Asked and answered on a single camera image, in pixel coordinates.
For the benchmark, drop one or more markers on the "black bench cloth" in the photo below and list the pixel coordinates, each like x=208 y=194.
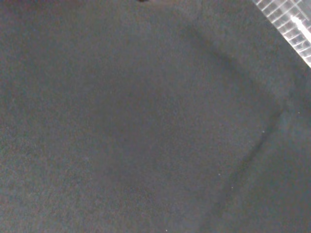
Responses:
x=136 y=126

